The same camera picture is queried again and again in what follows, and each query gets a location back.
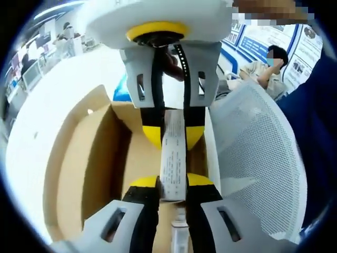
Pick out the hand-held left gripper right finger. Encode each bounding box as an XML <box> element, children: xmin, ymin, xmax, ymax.
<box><xmin>185</xmin><ymin>172</ymin><xmax>274</xmax><ymax>253</ymax></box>

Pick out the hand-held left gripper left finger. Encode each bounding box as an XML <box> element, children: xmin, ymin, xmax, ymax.
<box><xmin>51</xmin><ymin>176</ymin><xmax>162</xmax><ymax>253</ymax></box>

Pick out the blue wipes pack soft item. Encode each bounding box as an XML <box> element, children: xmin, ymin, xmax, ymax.
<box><xmin>113</xmin><ymin>75</ymin><xmax>133</xmax><ymax>102</ymax></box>

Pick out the clear pump bottle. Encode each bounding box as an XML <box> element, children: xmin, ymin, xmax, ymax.
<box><xmin>170</xmin><ymin>207</ymin><xmax>191</xmax><ymax>253</ymax></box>

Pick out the brown cardboard shoe box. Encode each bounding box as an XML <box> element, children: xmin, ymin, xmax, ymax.
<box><xmin>43</xmin><ymin>84</ymin><xmax>212</xmax><ymax>253</ymax></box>

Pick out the white printed carton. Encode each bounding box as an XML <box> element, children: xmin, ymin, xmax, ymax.
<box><xmin>159</xmin><ymin>110</ymin><xmax>189</xmax><ymax>203</ymax></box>

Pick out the person's right hand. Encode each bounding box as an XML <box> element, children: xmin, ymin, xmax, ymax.
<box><xmin>162</xmin><ymin>48</ymin><xmax>184</xmax><ymax>82</ymax></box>

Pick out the dark computer monitor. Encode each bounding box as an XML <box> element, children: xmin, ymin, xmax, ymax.
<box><xmin>34</xmin><ymin>31</ymin><xmax>52</xmax><ymax>50</ymax></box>

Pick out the person's dark blue clothing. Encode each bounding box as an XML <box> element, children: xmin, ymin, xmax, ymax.
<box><xmin>279</xmin><ymin>52</ymin><xmax>337</xmax><ymax>230</ymax></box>

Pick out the blue white wall display board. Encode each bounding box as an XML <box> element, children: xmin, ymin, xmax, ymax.
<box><xmin>231</xmin><ymin>20</ymin><xmax>325</xmax><ymax>91</ymax></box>

